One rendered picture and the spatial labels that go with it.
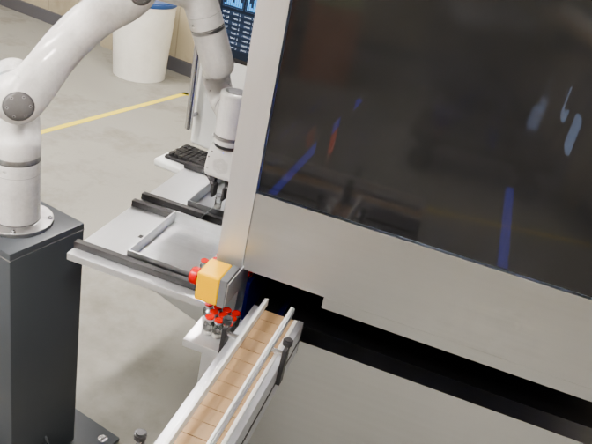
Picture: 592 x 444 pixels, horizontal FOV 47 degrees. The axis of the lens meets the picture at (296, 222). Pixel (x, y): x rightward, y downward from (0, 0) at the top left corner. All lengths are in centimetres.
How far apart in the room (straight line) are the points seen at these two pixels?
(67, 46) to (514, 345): 122
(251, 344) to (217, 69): 76
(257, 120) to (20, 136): 68
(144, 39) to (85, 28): 404
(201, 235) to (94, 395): 97
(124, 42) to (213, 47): 403
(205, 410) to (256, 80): 64
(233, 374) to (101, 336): 159
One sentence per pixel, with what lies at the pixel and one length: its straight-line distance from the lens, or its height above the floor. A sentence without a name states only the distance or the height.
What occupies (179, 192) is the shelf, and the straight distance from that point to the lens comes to 214.
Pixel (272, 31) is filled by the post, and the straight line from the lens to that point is 134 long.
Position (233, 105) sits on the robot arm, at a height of 123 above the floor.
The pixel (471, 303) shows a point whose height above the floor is 112.
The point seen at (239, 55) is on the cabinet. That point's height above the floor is 120.
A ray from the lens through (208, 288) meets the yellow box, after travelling 149.
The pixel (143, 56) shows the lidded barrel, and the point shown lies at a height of 23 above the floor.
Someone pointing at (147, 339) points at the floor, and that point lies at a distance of 292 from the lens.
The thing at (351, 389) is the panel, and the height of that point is 80.
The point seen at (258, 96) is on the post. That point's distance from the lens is 138.
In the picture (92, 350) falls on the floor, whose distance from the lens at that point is 286.
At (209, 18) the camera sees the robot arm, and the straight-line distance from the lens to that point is 180.
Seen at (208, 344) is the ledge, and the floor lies 88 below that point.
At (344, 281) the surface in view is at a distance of 147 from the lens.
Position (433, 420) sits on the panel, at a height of 80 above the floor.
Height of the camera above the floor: 184
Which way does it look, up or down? 28 degrees down
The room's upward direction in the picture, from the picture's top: 12 degrees clockwise
